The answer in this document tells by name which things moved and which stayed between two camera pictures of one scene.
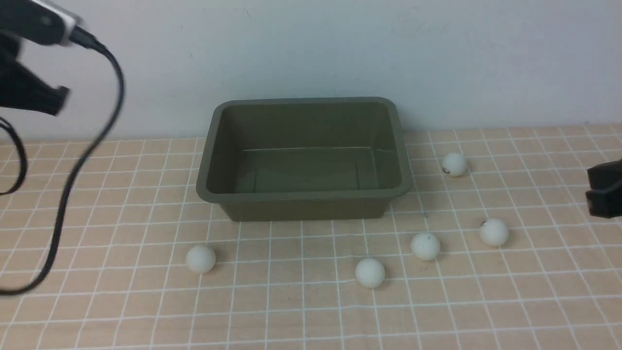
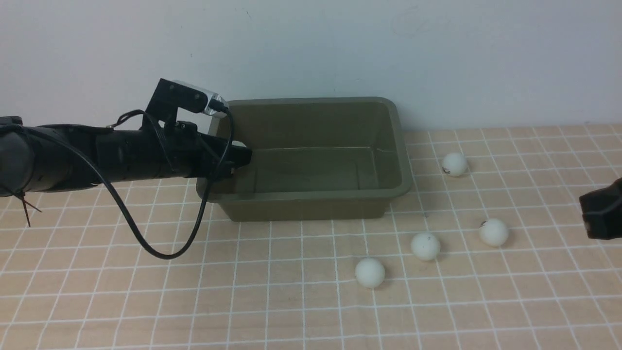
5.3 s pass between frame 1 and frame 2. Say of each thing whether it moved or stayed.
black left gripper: moved
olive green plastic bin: stayed
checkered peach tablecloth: stayed
